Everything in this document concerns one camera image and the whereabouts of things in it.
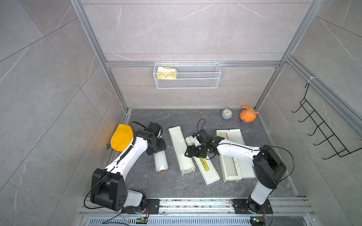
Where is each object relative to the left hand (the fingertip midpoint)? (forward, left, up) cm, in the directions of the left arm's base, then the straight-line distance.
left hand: (161, 146), depth 84 cm
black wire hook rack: (-10, -81, +21) cm, 84 cm away
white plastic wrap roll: (-12, -1, +3) cm, 12 cm away
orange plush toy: (+30, -65, -5) cm, 71 cm away
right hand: (-3, -17, -5) cm, 18 cm away
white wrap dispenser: (-8, -27, -9) cm, 29 cm away
